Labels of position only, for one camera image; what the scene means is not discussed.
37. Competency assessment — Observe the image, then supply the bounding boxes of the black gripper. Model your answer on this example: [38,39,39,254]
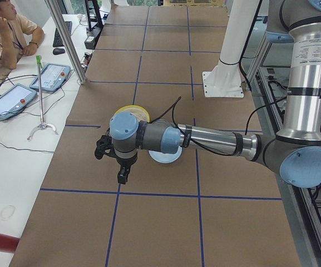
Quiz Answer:
[116,155,137,184]

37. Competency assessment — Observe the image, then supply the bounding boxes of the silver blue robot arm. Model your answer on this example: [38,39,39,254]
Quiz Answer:
[108,1,321,188]

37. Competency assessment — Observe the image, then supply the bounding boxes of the yellow steamer basket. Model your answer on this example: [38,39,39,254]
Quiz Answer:
[114,105,151,122]

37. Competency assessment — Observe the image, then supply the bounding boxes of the light blue plate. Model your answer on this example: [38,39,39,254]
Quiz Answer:
[148,119,182,164]

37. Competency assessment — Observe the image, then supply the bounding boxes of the silver reacher grabber stick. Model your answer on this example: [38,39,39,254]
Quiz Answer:
[27,55,58,141]

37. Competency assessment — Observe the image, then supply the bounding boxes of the far blue teach pendant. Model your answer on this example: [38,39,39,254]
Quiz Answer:
[41,63,71,92]

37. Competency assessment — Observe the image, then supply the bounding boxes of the blue teach pendant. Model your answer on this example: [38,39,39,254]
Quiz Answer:
[41,63,71,92]
[0,83,37,120]

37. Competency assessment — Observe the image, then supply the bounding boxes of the near blue teach pendant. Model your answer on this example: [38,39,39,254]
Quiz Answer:
[0,83,37,120]

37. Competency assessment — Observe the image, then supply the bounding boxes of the black computer mouse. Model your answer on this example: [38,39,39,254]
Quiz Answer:
[52,47,65,55]

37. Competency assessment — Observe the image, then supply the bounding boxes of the black power adapter box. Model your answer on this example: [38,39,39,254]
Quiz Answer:
[84,27,101,50]

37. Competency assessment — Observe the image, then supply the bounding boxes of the black keyboard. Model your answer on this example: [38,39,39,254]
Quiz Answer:
[52,21,73,48]

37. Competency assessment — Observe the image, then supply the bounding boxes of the seated man in beige shirt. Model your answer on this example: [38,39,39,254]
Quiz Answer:
[0,1,45,80]

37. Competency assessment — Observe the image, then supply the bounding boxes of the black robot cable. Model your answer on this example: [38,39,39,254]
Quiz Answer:
[150,96,289,156]

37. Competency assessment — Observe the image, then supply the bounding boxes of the aluminium frame post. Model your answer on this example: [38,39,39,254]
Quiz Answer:
[45,0,87,85]

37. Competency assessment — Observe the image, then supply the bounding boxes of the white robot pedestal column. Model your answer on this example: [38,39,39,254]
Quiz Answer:
[203,0,261,98]

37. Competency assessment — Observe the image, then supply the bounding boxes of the black stand frame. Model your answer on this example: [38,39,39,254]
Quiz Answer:
[84,0,103,32]

